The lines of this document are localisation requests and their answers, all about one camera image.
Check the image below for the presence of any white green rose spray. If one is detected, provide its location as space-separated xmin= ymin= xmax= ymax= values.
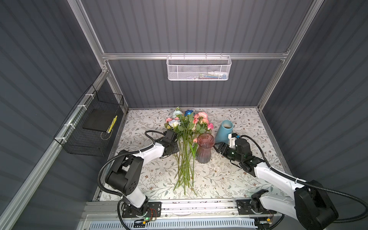
xmin=172 ymin=108 xmax=190 ymax=195

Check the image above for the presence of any large pink rose stem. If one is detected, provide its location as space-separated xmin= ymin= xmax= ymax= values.
xmin=181 ymin=112 xmax=210 ymax=190

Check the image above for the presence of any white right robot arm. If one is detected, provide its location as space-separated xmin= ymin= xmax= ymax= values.
xmin=214 ymin=133 xmax=368 ymax=230

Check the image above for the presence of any teal ceramic vase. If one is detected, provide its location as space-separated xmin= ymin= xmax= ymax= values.
xmin=215 ymin=120 xmax=234 ymax=144

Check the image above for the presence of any pink ribbed glass vase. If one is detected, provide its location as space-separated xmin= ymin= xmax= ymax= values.
xmin=195 ymin=133 xmax=215 ymax=163

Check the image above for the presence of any small pink flower spray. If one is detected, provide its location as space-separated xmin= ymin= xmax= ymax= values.
xmin=192 ymin=112 xmax=214 ymax=161

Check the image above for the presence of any black book in basket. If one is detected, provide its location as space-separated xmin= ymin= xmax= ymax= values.
xmin=82 ymin=109 xmax=116 ymax=133

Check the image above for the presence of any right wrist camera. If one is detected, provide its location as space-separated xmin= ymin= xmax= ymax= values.
xmin=228 ymin=133 xmax=240 ymax=148

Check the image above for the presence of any white wire mesh basket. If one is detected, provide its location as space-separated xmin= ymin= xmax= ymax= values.
xmin=166 ymin=55 xmax=232 ymax=81

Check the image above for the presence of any black wire basket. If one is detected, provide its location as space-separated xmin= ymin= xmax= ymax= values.
xmin=54 ymin=87 xmax=124 ymax=157

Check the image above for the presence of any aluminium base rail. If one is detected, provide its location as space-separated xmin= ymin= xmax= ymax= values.
xmin=80 ymin=198 xmax=281 ymax=221

